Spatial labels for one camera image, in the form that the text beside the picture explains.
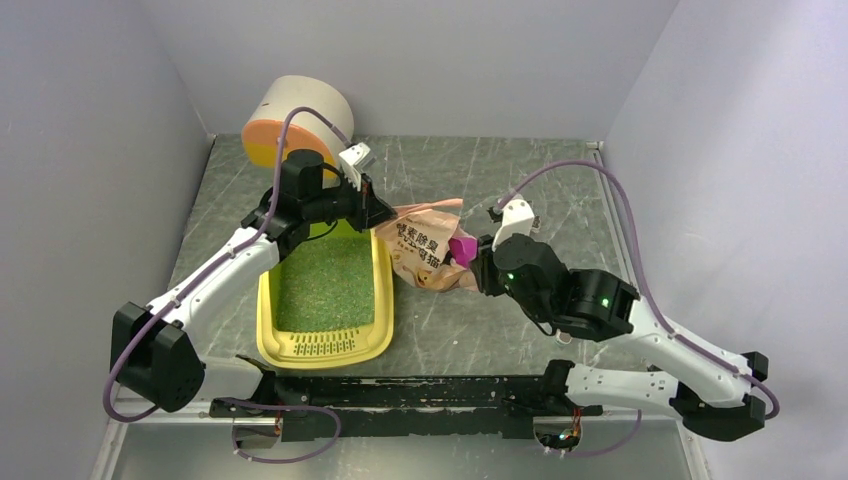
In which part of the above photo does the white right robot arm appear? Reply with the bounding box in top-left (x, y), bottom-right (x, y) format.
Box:
top-left (470, 234), bottom-right (779, 442)

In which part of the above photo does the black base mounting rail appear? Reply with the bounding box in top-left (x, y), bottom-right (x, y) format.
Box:
top-left (209, 375), bottom-right (602, 442)

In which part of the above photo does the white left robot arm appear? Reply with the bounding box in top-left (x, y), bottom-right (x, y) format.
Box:
top-left (102, 143), bottom-right (396, 420)

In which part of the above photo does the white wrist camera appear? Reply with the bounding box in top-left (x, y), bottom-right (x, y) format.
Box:
top-left (338, 142), bottom-right (375, 191)
top-left (493, 195), bottom-right (539, 250)

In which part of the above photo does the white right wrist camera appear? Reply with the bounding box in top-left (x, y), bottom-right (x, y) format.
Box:
top-left (493, 195), bottom-right (539, 250)

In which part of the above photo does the orange cat litter bag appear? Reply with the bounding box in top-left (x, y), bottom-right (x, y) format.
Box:
top-left (375, 198), bottom-right (477, 292)

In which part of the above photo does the yellow litter box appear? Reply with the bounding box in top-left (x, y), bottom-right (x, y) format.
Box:
top-left (256, 223), bottom-right (395, 370)

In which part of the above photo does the grey oval nail file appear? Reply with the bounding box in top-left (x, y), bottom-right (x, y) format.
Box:
top-left (555, 332), bottom-right (573, 345)

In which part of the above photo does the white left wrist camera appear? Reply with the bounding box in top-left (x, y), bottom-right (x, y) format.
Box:
top-left (338, 142), bottom-right (375, 191)

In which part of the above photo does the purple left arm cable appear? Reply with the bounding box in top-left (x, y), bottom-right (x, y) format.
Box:
top-left (102, 106), bottom-right (352, 464)

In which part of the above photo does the magenta plastic scoop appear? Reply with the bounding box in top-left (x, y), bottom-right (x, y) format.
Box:
top-left (446, 236), bottom-right (478, 269)

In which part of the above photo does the round cream drawer cabinet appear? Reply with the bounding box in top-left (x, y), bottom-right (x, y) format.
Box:
top-left (241, 74), bottom-right (356, 170)

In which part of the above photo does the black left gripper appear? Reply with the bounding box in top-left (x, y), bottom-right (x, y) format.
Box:
top-left (304, 170), bottom-right (397, 233)

